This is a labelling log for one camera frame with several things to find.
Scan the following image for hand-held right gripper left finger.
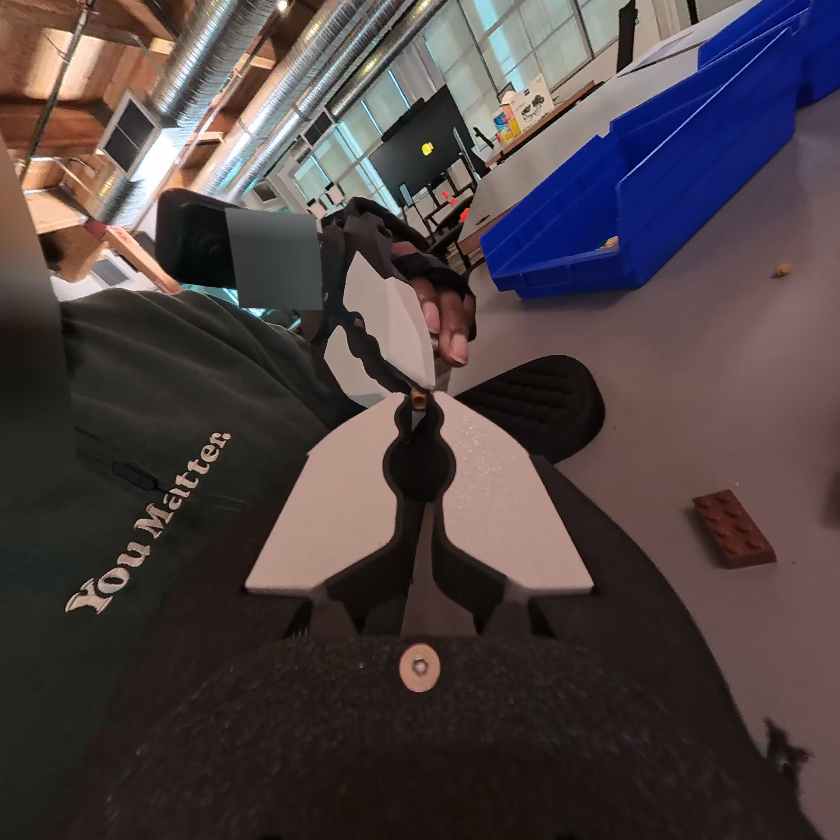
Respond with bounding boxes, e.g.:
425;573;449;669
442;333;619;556
244;392;421;636

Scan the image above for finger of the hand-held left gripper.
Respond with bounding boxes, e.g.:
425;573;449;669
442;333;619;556
323;325;389;409
343;251;438;395

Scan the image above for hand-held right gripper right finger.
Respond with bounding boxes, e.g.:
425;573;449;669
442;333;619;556
423;392;595;636

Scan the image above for reddish brown toy brick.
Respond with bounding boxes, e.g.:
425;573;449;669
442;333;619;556
692;489;778;568

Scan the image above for blue plastic bin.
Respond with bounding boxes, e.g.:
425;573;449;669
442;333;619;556
699;0;840;107
482;26;798;299

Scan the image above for person's left hand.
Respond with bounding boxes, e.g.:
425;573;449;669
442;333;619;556
390;238;478;367

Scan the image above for black wrist rest pad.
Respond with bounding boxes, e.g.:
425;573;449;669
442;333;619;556
455;354;606;466

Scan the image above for person's dark green hoodie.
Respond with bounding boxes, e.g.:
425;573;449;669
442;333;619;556
0;289;368;840

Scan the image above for black monitor screen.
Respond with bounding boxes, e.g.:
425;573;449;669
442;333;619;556
367;84;475;198

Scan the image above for white printed carton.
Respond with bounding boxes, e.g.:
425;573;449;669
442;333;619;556
492;73;552;142

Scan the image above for silver air duct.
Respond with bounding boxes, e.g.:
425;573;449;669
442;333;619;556
131;0;460;198

